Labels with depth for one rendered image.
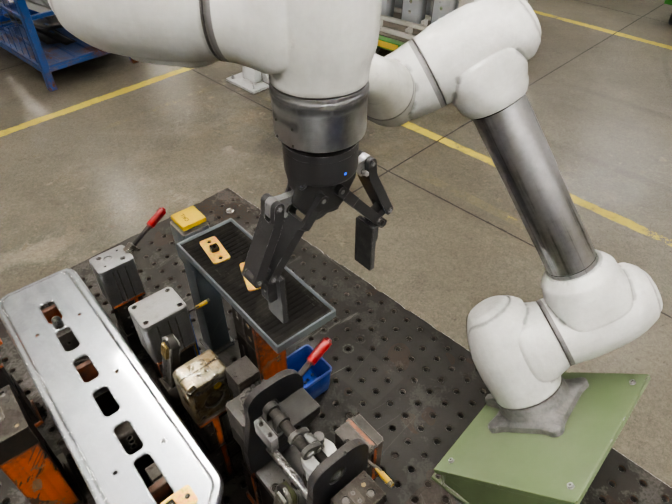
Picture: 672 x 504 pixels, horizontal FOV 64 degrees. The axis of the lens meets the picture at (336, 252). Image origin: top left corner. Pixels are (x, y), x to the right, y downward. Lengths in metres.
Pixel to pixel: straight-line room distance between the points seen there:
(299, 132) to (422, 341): 1.17
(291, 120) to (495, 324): 0.80
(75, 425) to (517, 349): 0.88
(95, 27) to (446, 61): 0.60
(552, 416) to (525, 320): 0.21
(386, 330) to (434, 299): 1.10
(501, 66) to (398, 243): 2.06
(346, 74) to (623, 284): 0.86
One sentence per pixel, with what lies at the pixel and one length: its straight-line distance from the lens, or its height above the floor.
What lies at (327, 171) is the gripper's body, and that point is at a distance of 0.52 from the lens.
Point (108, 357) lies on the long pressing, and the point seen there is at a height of 1.00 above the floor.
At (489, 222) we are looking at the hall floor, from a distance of 3.19.
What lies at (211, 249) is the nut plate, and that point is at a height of 1.17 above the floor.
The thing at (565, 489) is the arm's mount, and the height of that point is 0.96.
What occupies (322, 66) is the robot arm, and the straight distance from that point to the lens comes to 0.45.
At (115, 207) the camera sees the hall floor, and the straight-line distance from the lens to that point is 3.44.
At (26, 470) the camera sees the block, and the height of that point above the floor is 0.91.
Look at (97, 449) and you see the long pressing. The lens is 1.14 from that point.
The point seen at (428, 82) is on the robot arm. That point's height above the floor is 1.53.
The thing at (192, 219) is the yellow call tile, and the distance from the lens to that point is 1.28.
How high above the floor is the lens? 1.93
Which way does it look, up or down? 42 degrees down
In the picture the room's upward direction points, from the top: straight up
